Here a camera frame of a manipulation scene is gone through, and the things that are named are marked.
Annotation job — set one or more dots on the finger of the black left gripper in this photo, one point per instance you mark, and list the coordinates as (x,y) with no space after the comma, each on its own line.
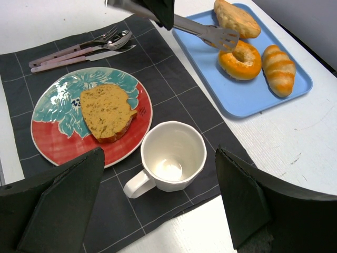
(163,10)

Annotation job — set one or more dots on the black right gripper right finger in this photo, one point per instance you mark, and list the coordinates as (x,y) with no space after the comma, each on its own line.
(267,214)

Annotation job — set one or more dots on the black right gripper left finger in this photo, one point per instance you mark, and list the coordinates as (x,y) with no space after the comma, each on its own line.
(49,212)

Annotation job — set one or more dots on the metal serving tongs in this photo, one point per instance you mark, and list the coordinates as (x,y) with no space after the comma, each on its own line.
(222,38)

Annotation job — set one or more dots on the brown bread slice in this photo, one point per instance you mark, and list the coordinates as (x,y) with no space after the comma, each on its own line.
(106,112)

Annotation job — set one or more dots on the flat golden bread piece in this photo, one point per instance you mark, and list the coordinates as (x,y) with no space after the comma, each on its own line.
(232,17)

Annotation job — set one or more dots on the dark grey checked placemat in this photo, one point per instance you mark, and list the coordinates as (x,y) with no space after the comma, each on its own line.
(163,90)

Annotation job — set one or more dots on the red and teal plate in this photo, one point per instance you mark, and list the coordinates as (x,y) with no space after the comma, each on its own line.
(59,131)

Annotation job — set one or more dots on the white ceramic mug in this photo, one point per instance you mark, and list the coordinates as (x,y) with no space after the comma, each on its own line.
(173,154)

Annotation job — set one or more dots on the striped croissant roll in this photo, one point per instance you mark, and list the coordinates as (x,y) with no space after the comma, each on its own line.
(279,71)

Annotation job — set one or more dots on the pink handled spoon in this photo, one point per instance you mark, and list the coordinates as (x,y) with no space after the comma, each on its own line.
(122,38)

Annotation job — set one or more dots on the orange ring donut bread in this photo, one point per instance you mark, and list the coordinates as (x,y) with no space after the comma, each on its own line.
(244,63)

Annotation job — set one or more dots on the pink handled knife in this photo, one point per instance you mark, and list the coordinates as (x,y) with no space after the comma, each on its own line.
(94,57)

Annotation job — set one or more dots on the pink handled fork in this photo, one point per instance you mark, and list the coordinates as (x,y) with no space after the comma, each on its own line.
(96,41)

